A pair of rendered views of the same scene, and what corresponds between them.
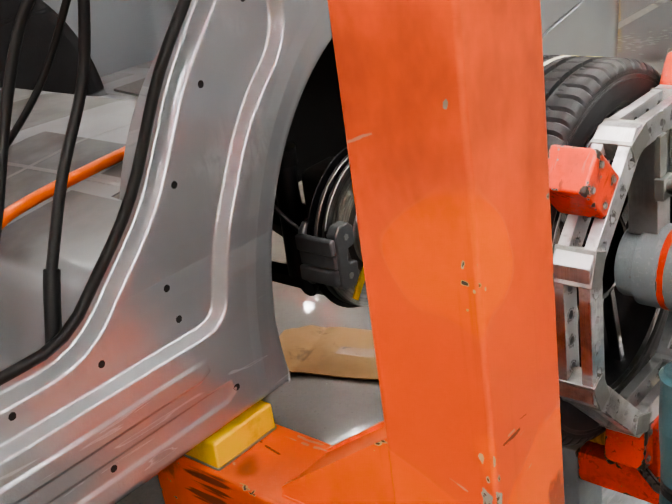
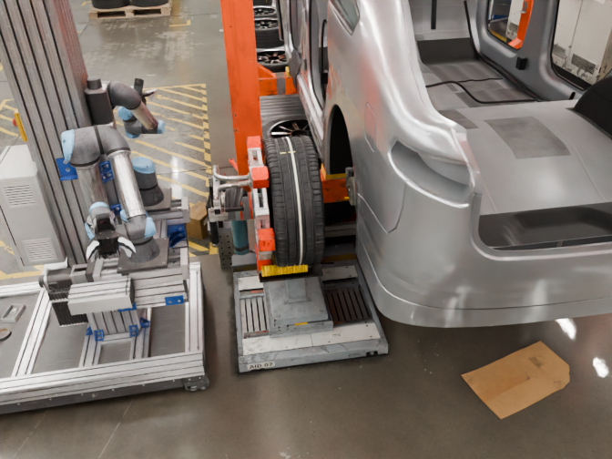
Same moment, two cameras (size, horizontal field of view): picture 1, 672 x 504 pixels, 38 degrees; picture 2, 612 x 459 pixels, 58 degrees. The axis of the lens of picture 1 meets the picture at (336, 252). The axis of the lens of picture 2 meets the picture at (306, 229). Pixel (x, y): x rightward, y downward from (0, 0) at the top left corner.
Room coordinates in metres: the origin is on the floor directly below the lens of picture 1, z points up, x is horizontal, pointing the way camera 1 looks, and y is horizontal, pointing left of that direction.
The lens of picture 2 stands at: (3.13, -2.21, 2.33)
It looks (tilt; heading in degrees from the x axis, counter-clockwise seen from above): 34 degrees down; 129
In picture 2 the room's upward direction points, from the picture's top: 1 degrees counter-clockwise
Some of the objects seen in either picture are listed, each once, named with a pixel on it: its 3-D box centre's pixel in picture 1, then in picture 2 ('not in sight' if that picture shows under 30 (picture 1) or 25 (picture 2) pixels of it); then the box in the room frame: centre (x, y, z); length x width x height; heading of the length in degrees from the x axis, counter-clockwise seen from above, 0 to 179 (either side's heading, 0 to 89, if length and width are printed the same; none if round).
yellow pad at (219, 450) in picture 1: (217, 424); (333, 170); (1.37, 0.23, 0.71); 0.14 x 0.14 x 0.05; 47
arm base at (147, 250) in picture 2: not in sight; (141, 244); (1.25, -1.11, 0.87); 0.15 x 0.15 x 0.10
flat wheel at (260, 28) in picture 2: not in sight; (264, 32); (-1.99, 3.29, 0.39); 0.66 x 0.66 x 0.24
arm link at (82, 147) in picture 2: not in sight; (94, 189); (1.19, -1.23, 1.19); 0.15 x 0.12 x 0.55; 63
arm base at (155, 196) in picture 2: not in sight; (147, 190); (0.88, -0.78, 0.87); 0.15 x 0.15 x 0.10
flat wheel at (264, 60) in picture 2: not in sight; (273, 66); (-0.95, 2.29, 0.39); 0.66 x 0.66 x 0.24
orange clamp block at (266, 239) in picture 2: not in sight; (266, 239); (1.67, -0.72, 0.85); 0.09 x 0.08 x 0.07; 137
